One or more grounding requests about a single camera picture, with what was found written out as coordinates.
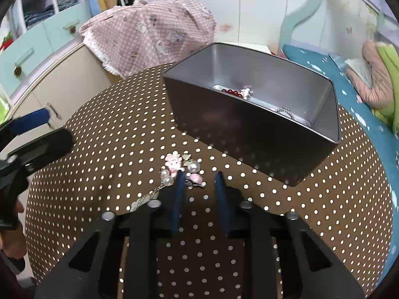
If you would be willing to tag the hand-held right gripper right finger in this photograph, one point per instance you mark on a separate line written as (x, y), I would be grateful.
(223, 202)

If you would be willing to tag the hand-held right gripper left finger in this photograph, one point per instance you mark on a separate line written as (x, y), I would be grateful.
(179, 199)

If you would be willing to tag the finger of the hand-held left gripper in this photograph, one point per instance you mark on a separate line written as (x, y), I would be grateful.
(34, 118)
(46, 144)

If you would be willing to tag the grey metal box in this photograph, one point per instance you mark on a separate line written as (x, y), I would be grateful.
(249, 143)

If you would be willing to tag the white charm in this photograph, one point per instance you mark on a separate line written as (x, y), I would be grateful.
(246, 93)

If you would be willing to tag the person's left hand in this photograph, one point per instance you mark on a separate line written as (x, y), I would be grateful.
(12, 243)

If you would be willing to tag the beige cabinet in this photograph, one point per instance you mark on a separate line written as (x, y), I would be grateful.
(62, 84)

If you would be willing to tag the pinecone drawer knob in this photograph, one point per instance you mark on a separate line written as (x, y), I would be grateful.
(17, 70)
(73, 29)

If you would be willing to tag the round polka dot table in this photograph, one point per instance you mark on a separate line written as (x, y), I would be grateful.
(109, 149)

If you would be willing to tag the teal drawer cabinet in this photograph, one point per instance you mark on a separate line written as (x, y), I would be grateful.
(37, 37)

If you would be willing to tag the red cloth item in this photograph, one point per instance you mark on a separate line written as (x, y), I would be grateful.
(7, 41)

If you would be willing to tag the folded blue jeans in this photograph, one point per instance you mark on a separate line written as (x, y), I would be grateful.
(39, 15)

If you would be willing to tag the folded grey clothes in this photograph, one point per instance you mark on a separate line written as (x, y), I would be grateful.
(68, 0)

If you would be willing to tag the pink checked cloth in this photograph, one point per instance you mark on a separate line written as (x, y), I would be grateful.
(149, 31)

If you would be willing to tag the white flat box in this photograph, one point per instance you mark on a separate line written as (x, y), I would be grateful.
(258, 48)

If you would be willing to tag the red stool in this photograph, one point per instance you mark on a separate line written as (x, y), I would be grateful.
(276, 53)

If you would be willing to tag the white pillow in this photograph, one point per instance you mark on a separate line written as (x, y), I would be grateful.
(358, 67)

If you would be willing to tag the pink quilt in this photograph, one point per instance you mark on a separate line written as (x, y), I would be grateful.
(374, 84)

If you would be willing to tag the green quilt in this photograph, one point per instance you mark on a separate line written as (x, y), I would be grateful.
(389, 59)

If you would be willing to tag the pale pink butterfly wall sticker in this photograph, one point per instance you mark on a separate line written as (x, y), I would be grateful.
(226, 27)

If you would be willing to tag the teal bunk bed frame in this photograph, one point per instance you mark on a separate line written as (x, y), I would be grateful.
(307, 9)

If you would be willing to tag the small butterfly wall sticker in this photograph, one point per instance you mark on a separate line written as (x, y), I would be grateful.
(349, 30)

